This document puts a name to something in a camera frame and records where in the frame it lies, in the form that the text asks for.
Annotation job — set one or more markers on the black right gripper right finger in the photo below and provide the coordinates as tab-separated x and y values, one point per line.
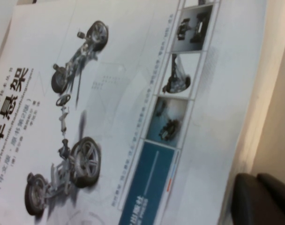
278	187

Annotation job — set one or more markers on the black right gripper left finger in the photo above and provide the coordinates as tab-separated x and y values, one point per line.
250	206

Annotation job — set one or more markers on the white car suspension book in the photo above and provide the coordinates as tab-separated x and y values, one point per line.
133	93

